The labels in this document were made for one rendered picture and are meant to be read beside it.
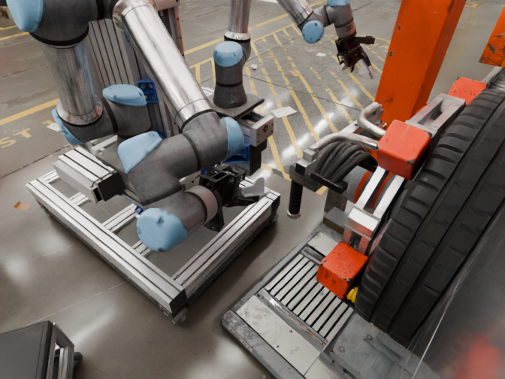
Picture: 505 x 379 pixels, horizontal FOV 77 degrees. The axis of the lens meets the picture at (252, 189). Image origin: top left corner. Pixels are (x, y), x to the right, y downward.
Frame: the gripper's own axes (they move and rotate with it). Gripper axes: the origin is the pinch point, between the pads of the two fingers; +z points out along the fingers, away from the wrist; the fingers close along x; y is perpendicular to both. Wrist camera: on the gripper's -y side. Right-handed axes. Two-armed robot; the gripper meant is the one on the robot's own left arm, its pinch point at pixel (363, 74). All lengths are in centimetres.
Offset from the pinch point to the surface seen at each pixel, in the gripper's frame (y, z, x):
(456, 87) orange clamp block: 10, -14, 58
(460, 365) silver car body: 69, -48, 115
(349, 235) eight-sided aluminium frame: 58, -10, 75
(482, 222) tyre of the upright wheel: 43, -18, 94
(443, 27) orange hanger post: -10.8, -17.4, 33.6
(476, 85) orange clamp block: 7, -13, 61
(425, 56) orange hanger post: -6.2, -9.6, 30.1
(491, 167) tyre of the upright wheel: 35, -21, 89
